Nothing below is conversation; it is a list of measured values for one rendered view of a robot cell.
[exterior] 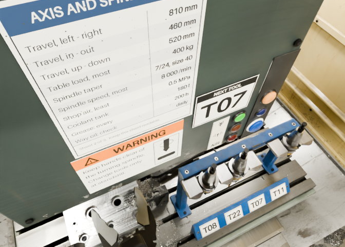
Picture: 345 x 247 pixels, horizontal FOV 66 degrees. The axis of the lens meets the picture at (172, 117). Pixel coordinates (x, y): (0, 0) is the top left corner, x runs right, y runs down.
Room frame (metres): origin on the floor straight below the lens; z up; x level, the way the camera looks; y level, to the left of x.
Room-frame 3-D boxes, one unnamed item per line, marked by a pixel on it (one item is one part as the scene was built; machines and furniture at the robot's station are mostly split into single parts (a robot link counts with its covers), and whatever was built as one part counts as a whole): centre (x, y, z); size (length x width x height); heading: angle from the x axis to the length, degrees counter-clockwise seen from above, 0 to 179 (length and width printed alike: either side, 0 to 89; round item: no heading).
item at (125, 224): (0.31, 0.25, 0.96); 0.29 x 0.23 x 0.05; 117
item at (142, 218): (0.19, 0.06, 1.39); 0.09 x 0.03 x 0.06; 8
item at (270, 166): (0.56, -0.44, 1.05); 0.10 x 0.05 x 0.30; 27
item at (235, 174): (0.38, -0.22, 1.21); 0.06 x 0.06 x 0.03
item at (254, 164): (0.41, -0.27, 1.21); 0.07 x 0.05 x 0.01; 27
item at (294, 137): (0.48, -0.41, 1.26); 0.04 x 0.04 x 0.07
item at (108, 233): (0.14, 0.14, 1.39); 0.09 x 0.03 x 0.06; 55
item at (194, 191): (0.31, -0.07, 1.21); 0.07 x 0.05 x 0.01; 27
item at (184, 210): (0.36, -0.04, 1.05); 0.10 x 0.05 x 0.30; 27
